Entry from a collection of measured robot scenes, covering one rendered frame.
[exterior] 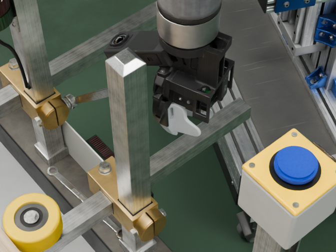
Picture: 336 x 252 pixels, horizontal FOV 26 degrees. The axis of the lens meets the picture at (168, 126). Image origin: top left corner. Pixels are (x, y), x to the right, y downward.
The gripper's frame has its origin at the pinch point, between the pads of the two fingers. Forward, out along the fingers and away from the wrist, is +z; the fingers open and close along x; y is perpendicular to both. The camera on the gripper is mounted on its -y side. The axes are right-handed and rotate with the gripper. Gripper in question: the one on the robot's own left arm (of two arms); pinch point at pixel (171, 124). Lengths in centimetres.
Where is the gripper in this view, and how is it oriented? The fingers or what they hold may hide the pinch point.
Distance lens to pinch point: 104.0
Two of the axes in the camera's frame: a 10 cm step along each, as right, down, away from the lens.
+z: 0.0, 6.1, 7.9
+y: 8.7, 3.8, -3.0
